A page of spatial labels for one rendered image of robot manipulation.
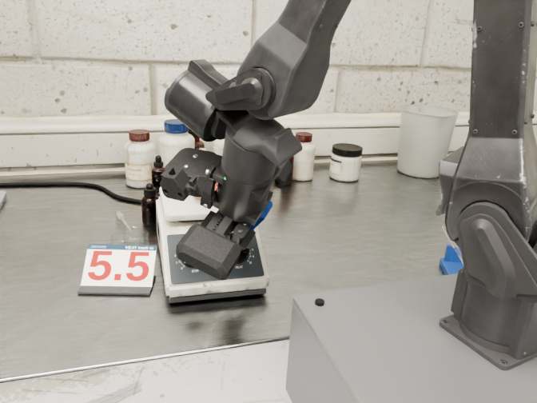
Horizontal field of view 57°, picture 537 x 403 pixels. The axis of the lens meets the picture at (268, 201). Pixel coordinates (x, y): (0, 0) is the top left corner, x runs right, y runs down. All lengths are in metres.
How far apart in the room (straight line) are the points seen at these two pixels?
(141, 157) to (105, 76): 0.22
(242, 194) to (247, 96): 0.12
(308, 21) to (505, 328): 0.28
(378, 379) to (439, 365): 0.05
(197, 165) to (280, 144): 0.13
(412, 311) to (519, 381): 0.10
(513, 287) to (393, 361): 0.10
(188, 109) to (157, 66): 0.63
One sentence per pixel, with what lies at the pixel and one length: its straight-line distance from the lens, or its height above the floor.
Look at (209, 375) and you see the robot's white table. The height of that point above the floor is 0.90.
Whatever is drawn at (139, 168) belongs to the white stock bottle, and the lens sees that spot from 0.99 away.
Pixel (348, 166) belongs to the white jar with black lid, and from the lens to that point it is 1.08.
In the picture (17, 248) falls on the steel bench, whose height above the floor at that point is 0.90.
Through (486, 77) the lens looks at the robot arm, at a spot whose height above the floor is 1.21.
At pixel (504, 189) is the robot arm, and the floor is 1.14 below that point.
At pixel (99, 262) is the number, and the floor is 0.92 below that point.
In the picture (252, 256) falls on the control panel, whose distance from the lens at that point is 0.64.
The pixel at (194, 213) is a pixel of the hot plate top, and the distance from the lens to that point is 0.66.
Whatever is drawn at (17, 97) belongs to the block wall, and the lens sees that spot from 1.14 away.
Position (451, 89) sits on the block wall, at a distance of 1.41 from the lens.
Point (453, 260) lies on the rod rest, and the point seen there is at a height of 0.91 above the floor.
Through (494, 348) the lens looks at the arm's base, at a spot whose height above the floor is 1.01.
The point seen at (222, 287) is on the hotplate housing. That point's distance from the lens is 0.62.
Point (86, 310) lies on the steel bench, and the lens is 0.63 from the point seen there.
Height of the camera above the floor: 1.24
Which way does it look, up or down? 21 degrees down
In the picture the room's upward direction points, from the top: 3 degrees clockwise
